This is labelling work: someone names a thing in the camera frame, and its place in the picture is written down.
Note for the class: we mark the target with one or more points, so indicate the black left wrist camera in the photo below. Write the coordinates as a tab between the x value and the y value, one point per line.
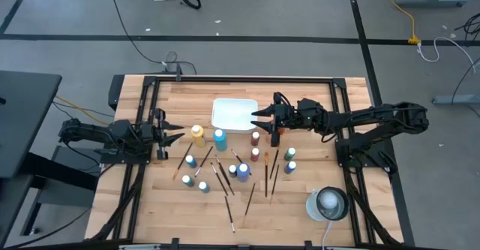
149	133

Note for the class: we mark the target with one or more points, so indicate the small blue paint bottle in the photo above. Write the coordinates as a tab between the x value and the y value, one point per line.
191	162
289	168

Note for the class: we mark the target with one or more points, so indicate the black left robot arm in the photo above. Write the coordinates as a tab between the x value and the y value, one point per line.
112	131

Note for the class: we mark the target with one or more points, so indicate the grey desk foot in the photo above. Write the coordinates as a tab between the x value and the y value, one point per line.
455	99

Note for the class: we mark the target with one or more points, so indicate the orange plastic cup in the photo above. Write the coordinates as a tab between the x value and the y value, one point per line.
281	131

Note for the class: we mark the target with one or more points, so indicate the round white table lamp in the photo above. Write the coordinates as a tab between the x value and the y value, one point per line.
339	205

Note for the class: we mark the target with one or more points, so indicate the black side desk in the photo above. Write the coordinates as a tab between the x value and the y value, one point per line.
26	122

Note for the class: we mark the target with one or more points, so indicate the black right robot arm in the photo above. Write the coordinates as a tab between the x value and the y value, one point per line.
375	115

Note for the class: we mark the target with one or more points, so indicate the small dark paint bottle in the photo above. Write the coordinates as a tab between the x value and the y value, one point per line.
232	172

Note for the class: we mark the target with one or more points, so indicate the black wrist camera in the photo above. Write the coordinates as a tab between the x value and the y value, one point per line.
288	116
149	133

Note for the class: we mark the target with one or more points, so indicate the white plastic caddy tray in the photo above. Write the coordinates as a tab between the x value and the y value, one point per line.
232	113

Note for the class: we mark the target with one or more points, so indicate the black control box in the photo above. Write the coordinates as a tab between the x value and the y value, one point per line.
115	92

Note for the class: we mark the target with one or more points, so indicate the large teal paint bottle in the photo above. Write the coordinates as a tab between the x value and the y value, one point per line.
220	141

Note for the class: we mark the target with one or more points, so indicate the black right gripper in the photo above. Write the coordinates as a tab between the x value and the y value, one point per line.
276	139

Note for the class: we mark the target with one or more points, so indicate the small green paint bottle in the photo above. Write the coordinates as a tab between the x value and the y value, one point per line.
288	155

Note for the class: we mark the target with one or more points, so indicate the large periwinkle blue paint bottle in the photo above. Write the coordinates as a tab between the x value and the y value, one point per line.
243	174

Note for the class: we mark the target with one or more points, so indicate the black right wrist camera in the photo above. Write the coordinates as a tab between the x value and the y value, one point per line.
288	116

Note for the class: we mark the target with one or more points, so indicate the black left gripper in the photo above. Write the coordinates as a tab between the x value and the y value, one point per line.
161	116

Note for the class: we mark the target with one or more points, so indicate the small teal paint bottle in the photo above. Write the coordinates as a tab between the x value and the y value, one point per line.
188	181
204	187

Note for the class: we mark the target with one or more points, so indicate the large yellow paint bottle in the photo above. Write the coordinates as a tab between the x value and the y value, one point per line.
198	137

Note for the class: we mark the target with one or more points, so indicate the black aluminium table frame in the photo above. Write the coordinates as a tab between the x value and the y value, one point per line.
243	79

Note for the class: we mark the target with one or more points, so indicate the small red-brown paint bottle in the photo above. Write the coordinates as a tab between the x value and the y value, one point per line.
255	140
254	156

